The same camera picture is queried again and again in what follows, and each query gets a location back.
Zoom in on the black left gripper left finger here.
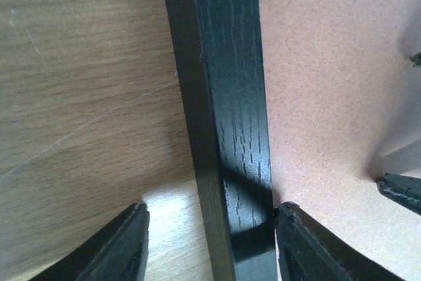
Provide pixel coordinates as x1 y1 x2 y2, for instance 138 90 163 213
32 203 150 280

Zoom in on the black picture frame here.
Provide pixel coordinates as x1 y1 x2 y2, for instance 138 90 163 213
165 0 277 280

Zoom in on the brown backing board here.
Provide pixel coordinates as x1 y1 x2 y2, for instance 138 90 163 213
259 0 420 280

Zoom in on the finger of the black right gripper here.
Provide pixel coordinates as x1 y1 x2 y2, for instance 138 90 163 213
375 173 421 215
410 53 421 67

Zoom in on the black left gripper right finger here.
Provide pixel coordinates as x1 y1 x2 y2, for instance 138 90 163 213
276 202 401 281

